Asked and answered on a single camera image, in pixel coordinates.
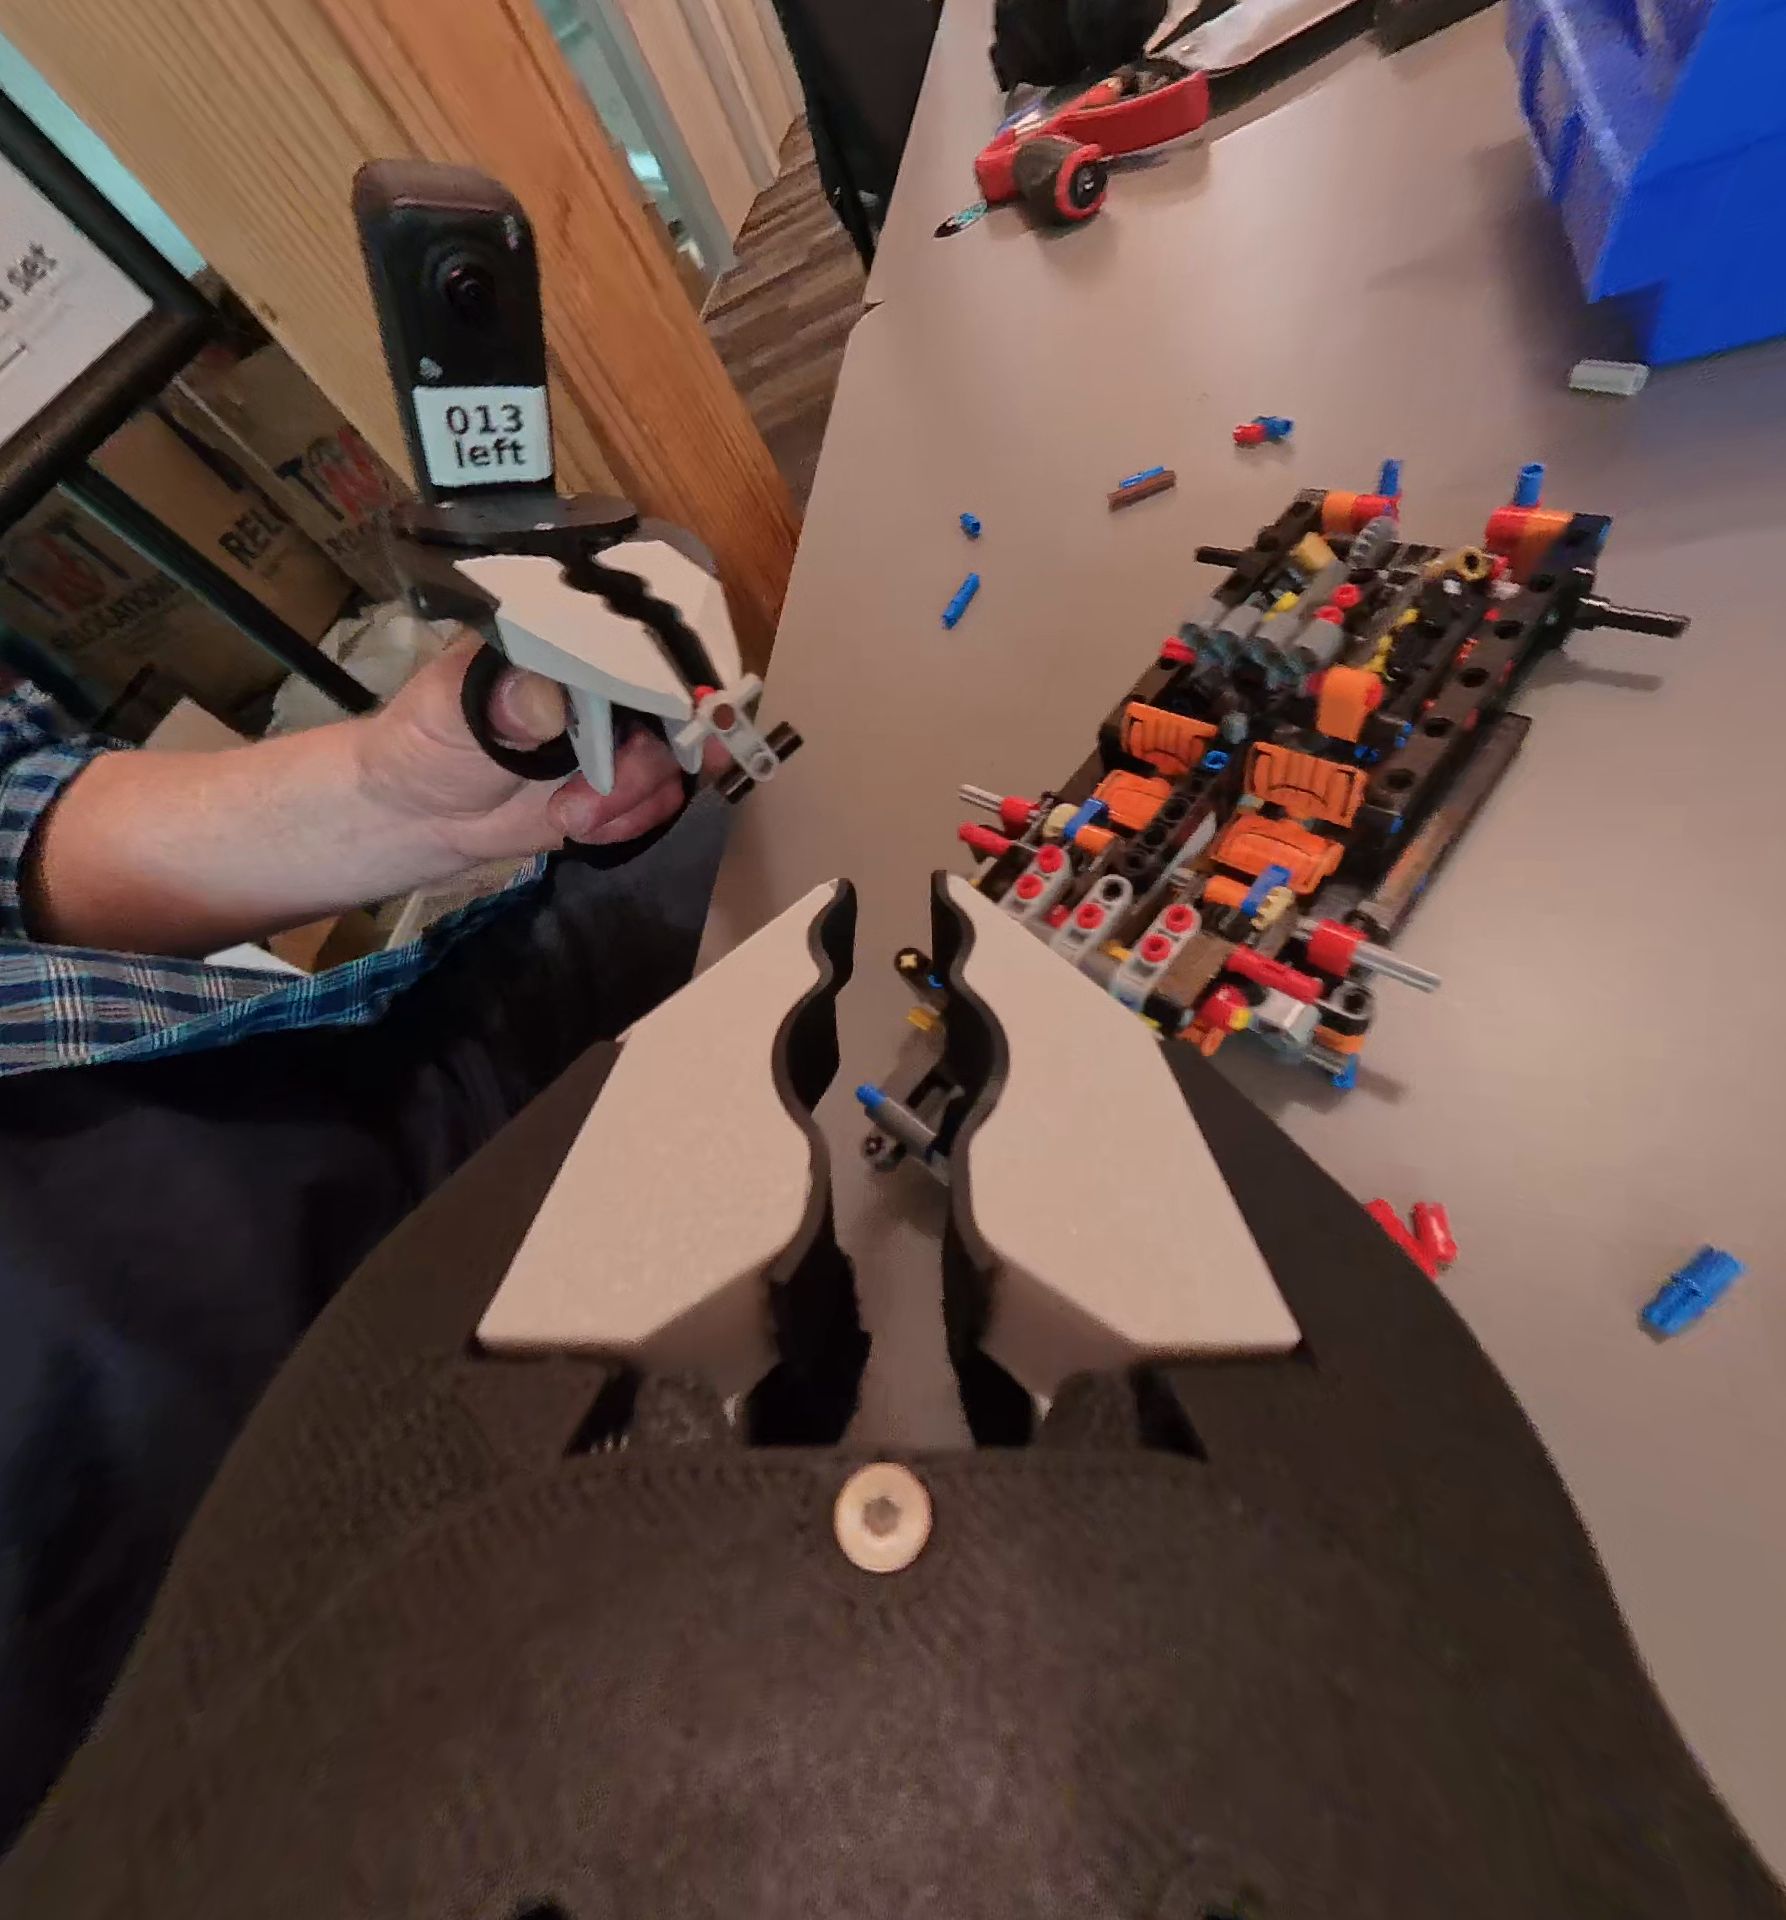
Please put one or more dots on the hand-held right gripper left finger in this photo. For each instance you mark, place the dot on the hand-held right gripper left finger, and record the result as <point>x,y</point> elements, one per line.
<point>667,1154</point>

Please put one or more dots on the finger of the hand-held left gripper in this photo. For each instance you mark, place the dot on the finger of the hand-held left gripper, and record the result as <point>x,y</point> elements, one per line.
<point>690,599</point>
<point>562,615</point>

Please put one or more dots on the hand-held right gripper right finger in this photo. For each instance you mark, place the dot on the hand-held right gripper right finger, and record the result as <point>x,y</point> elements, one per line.
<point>1118,1170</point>

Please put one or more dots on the grey cross lego connector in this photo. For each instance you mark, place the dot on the grey cross lego connector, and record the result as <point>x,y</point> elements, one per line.
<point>729,726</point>

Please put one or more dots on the small black lego subassembly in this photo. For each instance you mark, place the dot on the small black lego subassembly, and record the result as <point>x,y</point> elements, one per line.
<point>916,1113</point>

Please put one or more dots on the large lego chassis assembly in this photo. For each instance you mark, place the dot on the large lego chassis assembly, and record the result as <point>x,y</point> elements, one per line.
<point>1283,780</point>

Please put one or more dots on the person's left forearm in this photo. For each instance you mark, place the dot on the person's left forearm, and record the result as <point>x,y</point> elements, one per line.
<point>202,825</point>

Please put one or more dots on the brown lego piece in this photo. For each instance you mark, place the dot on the brown lego piece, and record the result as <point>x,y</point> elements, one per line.
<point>1140,486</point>

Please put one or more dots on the thick blue lego pin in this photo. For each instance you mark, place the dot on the thick blue lego pin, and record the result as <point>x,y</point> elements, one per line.
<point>1689,1290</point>

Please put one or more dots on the red and blue lego pin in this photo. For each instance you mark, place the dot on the red and blue lego pin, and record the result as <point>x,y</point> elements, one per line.
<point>1260,433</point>

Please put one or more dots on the small pale grey lego piece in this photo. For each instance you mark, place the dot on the small pale grey lego piece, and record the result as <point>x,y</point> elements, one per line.
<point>1606,378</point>

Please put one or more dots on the person's left hand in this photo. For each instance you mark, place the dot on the person's left hand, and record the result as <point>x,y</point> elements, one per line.
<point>444,780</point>

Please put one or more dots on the printed cardboard box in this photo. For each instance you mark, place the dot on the printed cardboard box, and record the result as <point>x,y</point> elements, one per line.
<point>279,494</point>
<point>83,599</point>

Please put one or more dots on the framed white poster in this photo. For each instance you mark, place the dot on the framed white poster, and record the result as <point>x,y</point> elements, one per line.
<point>24,300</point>

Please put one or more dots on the red and black cutter tool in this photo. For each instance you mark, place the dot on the red and black cutter tool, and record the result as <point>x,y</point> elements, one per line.
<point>1118,119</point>

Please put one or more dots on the black rounded object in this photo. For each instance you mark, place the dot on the black rounded object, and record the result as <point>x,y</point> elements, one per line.
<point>1073,37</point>

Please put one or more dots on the silver plastic bag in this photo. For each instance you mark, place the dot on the silver plastic bag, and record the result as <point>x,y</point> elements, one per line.
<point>1254,29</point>

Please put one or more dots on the blue plastic bin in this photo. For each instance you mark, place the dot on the blue plastic bin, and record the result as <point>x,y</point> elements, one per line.
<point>1734,180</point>

